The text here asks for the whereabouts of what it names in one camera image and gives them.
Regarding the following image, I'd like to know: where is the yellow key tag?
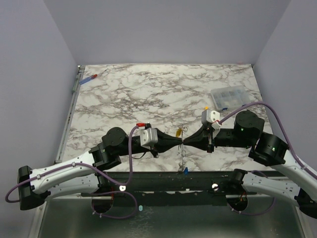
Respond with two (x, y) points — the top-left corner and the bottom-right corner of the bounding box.
(175, 127), (183, 137)

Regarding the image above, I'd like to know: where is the large grey metal keyring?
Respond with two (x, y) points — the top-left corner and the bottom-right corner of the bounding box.
(178, 125), (188, 173)

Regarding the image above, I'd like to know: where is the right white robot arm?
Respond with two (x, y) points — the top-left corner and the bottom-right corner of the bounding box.
(183, 109), (317, 218)

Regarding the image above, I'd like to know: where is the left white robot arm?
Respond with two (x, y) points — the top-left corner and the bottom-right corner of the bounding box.
(18, 123), (182, 211)

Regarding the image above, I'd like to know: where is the clear plastic screw box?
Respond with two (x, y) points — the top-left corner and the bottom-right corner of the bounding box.
(211, 86), (251, 111)

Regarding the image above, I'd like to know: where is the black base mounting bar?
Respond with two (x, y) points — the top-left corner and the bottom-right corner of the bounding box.
(92, 172), (246, 212)

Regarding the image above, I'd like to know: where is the blue red screwdriver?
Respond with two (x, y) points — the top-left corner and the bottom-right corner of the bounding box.
(79, 73), (103, 85)

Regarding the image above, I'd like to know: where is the left aluminium rail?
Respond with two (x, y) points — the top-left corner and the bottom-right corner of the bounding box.
(54, 65), (85, 164)

